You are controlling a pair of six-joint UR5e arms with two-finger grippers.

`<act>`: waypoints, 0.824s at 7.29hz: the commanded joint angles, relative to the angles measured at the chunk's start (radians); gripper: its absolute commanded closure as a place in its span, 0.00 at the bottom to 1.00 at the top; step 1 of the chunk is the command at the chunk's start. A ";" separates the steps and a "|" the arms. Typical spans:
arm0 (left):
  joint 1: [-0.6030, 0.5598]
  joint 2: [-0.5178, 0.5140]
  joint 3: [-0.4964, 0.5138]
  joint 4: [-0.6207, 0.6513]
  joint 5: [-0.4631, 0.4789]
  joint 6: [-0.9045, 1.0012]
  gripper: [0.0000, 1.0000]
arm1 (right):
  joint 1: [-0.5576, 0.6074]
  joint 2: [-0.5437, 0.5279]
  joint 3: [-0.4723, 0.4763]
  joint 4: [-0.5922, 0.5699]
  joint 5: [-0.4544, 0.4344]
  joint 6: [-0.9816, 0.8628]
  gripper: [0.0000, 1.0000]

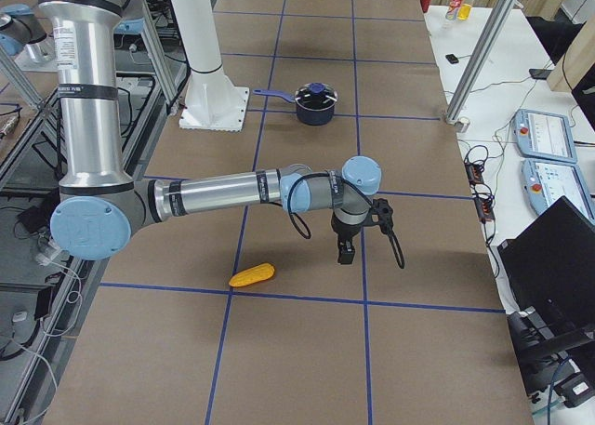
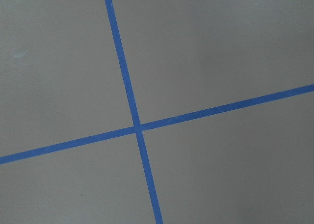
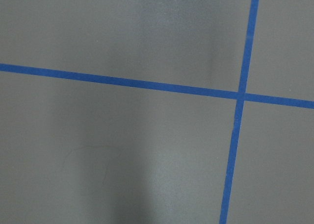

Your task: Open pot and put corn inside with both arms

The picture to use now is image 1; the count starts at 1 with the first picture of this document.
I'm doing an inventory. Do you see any yellow toy corn cob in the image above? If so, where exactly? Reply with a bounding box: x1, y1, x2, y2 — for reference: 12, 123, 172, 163
229, 263, 275, 288

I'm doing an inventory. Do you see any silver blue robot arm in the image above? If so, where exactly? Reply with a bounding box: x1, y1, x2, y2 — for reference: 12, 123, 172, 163
1, 4, 54, 63
38, 0, 403, 264

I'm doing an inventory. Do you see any red label drink bottle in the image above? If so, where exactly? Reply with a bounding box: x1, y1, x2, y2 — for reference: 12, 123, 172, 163
445, 0, 463, 21

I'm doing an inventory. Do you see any dark blue saucepan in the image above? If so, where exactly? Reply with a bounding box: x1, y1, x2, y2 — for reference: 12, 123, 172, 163
253, 82, 338, 126

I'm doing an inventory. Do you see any glass pot lid blue knob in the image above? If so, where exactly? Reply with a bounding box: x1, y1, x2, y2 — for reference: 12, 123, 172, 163
295, 82, 338, 110

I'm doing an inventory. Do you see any lower blue teach pendant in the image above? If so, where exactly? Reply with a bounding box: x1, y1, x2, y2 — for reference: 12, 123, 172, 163
522, 158, 594, 220

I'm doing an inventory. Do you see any upper blue teach pendant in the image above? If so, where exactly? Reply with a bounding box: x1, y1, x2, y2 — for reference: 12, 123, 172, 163
510, 109, 577, 164

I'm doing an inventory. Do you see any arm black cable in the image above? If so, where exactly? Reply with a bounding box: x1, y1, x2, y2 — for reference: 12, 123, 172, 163
283, 173, 405, 271

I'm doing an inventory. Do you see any black laptop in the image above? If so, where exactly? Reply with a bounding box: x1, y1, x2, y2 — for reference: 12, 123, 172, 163
497, 196, 594, 324

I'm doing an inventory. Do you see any small black device on table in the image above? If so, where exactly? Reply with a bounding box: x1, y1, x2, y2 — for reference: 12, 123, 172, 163
445, 54, 459, 64

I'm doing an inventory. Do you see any aluminium frame post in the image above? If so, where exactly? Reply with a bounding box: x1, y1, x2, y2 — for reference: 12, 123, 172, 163
444, 0, 517, 125

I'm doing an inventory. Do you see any white camera stand base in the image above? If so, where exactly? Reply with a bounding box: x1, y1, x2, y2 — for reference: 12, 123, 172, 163
171, 0, 249, 132

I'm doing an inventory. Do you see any blue teach pendant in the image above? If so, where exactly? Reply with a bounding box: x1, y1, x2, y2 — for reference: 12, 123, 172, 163
522, 158, 594, 220
510, 109, 577, 164

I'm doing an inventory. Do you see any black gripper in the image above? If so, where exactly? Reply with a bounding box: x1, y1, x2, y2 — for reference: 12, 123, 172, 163
331, 198, 393, 264

